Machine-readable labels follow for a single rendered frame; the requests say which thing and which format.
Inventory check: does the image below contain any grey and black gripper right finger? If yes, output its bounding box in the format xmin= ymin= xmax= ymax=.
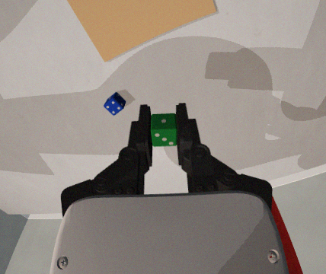
xmin=176 ymin=103 xmax=273 ymax=210

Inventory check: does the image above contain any tan square mat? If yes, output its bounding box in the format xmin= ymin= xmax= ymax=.
xmin=67 ymin=0 xmax=216 ymax=62

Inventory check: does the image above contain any green die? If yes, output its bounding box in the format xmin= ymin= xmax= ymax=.
xmin=151 ymin=113 xmax=177 ymax=147

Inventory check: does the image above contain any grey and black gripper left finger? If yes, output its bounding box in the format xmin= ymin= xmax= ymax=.
xmin=61 ymin=104 xmax=152 ymax=218

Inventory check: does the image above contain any blue die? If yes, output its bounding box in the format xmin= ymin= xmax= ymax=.
xmin=104 ymin=92 xmax=126 ymax=116

